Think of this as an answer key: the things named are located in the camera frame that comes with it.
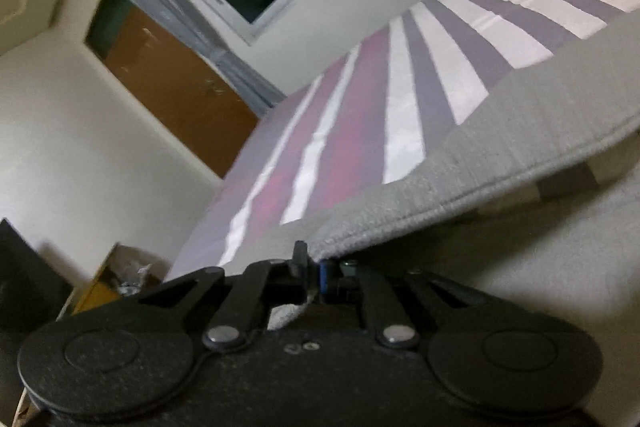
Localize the striped pink grey bedsheet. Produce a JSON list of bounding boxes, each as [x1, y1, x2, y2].
[[169, 0, 639, 278]]

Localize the wooden shelf unit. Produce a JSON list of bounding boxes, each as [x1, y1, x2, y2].
[[58, 243, 170, 319]]

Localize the brown wooden door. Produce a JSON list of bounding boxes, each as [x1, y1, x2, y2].
[[86, 0, 258, 178]]

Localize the grey sweat pant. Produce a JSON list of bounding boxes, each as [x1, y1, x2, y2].
[[278, 13, 639, 324]]

